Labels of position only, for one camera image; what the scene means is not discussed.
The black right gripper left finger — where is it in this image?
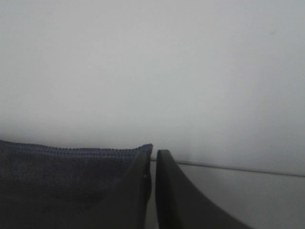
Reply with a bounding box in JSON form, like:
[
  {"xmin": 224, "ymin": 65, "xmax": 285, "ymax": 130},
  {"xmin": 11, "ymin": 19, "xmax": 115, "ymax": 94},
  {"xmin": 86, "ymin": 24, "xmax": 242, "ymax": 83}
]
[{"xmin": 89, "ymin": 149, "xmax": 152, "ymax": 229}]

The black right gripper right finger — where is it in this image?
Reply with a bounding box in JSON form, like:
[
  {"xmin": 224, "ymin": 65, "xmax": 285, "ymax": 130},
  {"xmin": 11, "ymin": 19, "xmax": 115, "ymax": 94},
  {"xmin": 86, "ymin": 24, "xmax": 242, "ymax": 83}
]
[{"xmin": 155, "ymin": 150, "xmax": 248, "ymax": 229}]

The dark grey towel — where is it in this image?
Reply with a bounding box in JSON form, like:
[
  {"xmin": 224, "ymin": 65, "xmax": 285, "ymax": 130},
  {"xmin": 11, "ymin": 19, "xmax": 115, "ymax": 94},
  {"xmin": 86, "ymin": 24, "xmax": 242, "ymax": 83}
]
[{"xmin": 0, "ymin": 141, "xmax": 153, "ymax": 229}]

